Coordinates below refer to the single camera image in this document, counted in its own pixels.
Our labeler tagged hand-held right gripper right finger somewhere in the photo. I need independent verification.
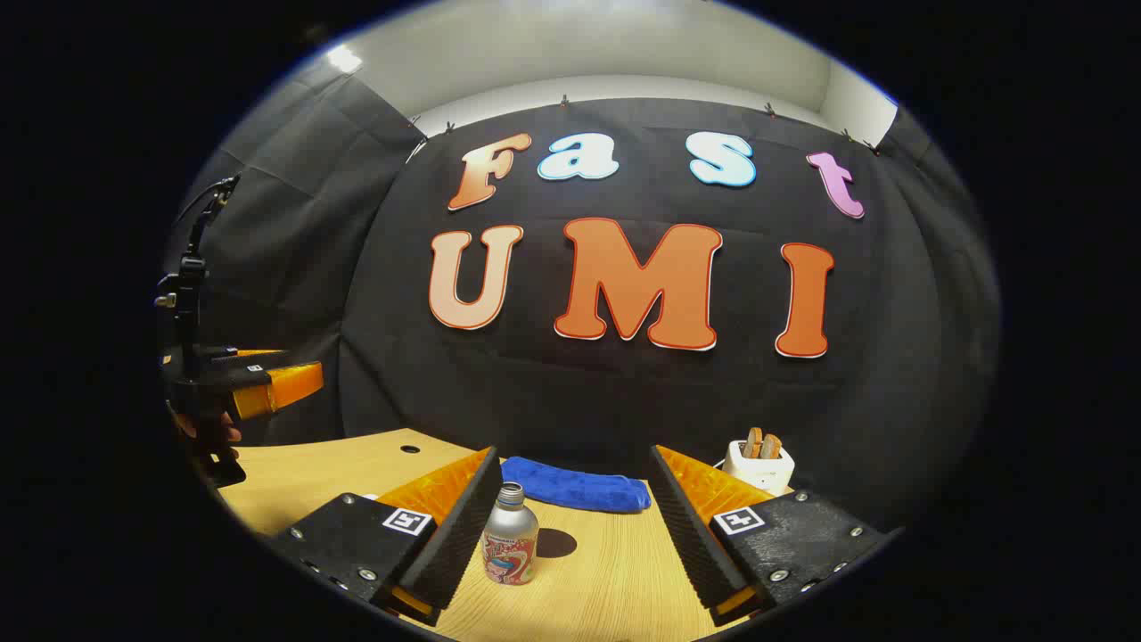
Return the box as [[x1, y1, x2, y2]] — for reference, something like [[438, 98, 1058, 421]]
[[649, 444, 903, 627]]

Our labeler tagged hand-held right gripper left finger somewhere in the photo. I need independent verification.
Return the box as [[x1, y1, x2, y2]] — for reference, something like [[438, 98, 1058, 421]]
[[267, 446, 503, 627]]

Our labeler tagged silver water bottle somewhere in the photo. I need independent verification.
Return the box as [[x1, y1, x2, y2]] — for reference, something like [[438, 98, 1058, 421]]
[[481, 482, 540, 586]]

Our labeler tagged white toaster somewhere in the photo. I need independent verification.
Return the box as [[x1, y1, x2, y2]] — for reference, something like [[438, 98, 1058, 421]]
[[722, 439, 796, 497]]

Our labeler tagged blue towel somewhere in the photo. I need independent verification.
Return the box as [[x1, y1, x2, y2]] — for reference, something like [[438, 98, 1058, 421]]
[[501, 457, 653, 514]]

